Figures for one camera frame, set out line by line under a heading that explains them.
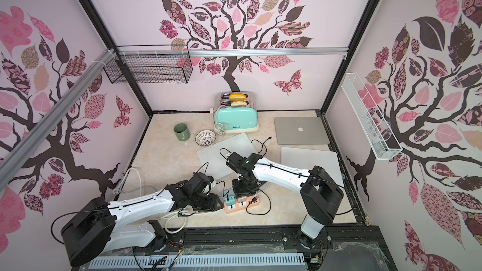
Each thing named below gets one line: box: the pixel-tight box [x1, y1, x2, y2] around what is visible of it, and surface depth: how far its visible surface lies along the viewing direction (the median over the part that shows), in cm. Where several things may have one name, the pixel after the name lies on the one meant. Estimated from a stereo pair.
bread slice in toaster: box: [229, 92, 247, 101], surface depth 104 cm
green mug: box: [173, 122, 191, 142], surface depth 109 cm
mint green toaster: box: [213, 91, 260, 134], surface depth 103 cm
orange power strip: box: [224, 196, 261, 214], surface depth 82 cm
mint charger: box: [224, 195, 236, 207], surface depth 79 cm
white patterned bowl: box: [195, 129, 217, 147], surface depth 106 cm
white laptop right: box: [280, 146, 344, 187], surface depth 99 cm
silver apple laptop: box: [273, 116, 331, 145], surface depth 113 cm
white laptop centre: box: [197, 132, 258, 182], surface depth 102 cm
